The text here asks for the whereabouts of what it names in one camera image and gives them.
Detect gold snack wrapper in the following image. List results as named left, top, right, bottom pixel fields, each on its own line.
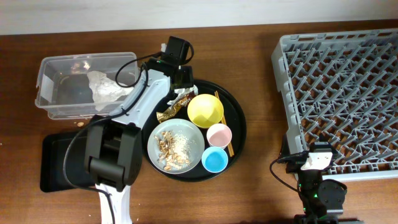
left=156, top=85, right=198, bottom=123

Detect wooden chopstick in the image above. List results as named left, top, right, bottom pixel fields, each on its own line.
left=215, top=91, right=234, bottom=157
left=213, top=91, right=234, bottom=157

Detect yellow bowl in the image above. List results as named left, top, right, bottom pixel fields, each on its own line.
left=187, top=94, right=224, bottom=129

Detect pink cup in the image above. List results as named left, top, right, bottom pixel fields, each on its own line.
left=206, top=123, right=232, bottom=149

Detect blue cup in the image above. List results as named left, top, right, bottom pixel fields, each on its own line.
left=201, top=146, right=228, bottom=173

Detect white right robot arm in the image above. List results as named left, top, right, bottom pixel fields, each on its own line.
left=278, top=134, right=364, bottom=224

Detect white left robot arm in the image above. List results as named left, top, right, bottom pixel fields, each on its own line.
left=84, top=36, right=194, bottom=223

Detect grey dishwasher rack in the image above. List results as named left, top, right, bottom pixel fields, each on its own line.
left=271, top=29, right=397, bottom=182

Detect clear plastic waste bin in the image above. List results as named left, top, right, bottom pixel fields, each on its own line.
left=35, top=52, right=139, bottom=119

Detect crumpled white tissue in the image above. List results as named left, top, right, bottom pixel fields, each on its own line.
left=87, top=71, right=134, bottom=111

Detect round black tray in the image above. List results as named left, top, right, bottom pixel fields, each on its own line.
left=142, top=80, right=247, bottom=182

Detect grey plate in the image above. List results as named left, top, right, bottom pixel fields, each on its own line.
left=147, top=119, right=205, bottom=174

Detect food scraps on plate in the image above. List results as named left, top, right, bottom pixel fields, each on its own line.
left=154, top=131, right=191, bottom=171

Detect black rectangular tray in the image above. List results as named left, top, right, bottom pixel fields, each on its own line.
left=40, top=132, right=95, bottom=193

